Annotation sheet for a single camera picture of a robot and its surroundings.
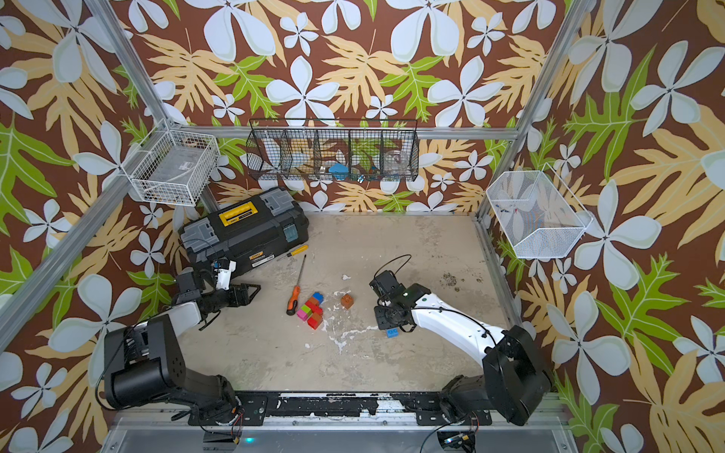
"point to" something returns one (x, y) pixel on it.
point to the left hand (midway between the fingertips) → (250, 284)
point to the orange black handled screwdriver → (296, 292)
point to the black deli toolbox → (246, 230)
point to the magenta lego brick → (302, 315)
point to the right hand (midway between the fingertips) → (383, 317)
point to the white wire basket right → (538, 214)
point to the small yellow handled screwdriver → (298, 250)
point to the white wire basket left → (177, 169)
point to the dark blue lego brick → (318, 296)
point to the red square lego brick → (312, 323)
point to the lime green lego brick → (306, 309)
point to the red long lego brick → (314, 308)
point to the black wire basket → (345, 150)
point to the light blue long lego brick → (392, 332)
